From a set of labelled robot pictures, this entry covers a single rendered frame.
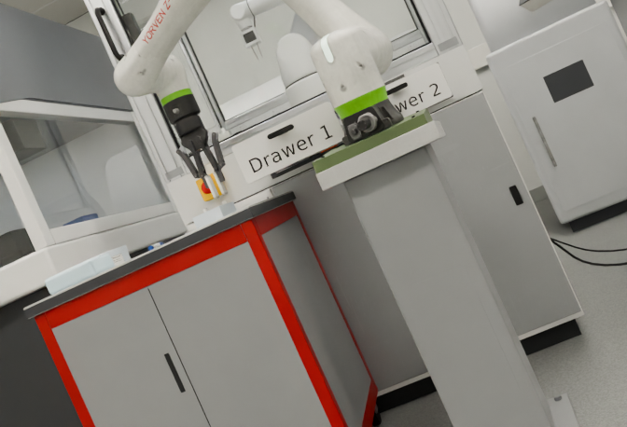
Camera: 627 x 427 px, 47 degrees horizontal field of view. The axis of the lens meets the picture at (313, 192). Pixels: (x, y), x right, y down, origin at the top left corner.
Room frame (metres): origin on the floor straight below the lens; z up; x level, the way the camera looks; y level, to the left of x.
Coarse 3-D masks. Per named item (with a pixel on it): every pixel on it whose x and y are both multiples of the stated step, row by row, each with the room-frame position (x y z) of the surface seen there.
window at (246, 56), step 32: (128, 0) 2.29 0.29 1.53; (224, 0) 2.25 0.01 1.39; (256, 0) 2.23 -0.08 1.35; (352, 0) 2.19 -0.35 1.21; (384, 0) 2.18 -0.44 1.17; (128, 32) 2.30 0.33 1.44; (192, 32) 2.27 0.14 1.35; (224, 32) 2.26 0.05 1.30; (256, 32) 2.24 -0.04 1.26; (288, 32) 2.23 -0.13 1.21; (384, 32) 2.18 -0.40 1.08; (416, 32) 2.17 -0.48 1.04; (192, 64) 2.28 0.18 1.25; (224, 64) 2.26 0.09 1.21; (256, 64) 2.25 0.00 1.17; (288, 64) 2.23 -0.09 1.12; (224, 96) 2.27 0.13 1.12; (256, 96) 2.25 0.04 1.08; (288, 96) 2.24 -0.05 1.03; (224, 128) 2.28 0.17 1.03
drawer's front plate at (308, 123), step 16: (304, 112) 1.88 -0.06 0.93; (320, 112) 1.87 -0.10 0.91; (272, 128) 1.89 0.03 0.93; (304, 128) 1.88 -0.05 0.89; (336, 128) 1.87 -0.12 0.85; (240, 144) 1.91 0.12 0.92; (256, 144) 1.90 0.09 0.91; (272, 144) 1.90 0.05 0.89; (288, 144) 1.89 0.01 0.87; (320, 144) 1.88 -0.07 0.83; (240, 160) 1.91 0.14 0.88; (256, 160) 1.91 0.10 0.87; (272, 160) 1.90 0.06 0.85; (288, 160) 1.89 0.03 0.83; (256, 176) 1.91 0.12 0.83
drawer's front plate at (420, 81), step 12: (420, 72) 2.14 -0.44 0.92; (432, 72) 2.14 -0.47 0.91; (396, 84) 2.16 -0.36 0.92; (408, 84) 2.15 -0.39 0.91; (420, 84) 2.15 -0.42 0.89; (444, 84) 2.14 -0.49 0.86; (396, 96) 2.16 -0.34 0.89; (408, 96) 2.15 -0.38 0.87; (432, 96) 2.14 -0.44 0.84; (444, 96) 2.14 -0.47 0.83; (396, 108) 2.16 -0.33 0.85; (408, 108) 2.16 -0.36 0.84; (420, 108) 2.15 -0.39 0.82
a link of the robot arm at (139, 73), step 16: (160, 0) 1.77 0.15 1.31; (176, 0) 1.74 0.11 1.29; (192, 0) 1.73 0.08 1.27; (208, 0) 1.76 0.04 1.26; (160, 16) 1.77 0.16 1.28; (176, 16) 1.76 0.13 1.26; (192, 16) 1.78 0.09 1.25; (144, 32) 1.81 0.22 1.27; (160, 32) 1.79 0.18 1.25; (176, 32) 1.80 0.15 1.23; (144, 48) 1.82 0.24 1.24; (160, 48) 1.82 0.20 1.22; (128, 64) 1.85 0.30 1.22; (144, 64) 1.84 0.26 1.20; (160, 64) 1.86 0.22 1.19; (128, 80) 1.86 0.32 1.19; (144, 80) 1.87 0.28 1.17; (160, 80) 1.93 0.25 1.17
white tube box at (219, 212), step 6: (228, 204) 2.00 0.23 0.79; (210, 210) 1.94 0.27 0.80; (216, 210) 1.93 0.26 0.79; (222, 210) 1.94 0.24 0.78; (228, 210) 1.98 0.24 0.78; (234, 210) 2.03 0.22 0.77; (198, 216) 1.94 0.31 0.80; (204, 216) 1.94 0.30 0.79; (210, 216) 1.94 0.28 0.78; (216, 216) 1.93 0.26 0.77; (222, 216) 1.93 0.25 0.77; (198, 222) 1.95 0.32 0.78; (204, 222) 1.94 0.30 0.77; (210, 222) 1.94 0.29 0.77
